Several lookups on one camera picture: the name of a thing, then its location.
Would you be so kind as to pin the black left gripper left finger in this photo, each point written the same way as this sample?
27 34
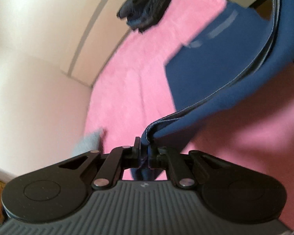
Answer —
118 160

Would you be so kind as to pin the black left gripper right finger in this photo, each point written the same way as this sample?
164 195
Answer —
173 163

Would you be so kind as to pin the navy blue sleeveless top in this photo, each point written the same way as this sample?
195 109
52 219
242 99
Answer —
226 62

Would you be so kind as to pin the dark clothes pile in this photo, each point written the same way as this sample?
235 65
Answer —
141 15

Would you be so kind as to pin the grey striped pillow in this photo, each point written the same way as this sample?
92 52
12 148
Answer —
92 141

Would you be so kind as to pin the pink fluffy bed blanket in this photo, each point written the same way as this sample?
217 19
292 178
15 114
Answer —
132 91

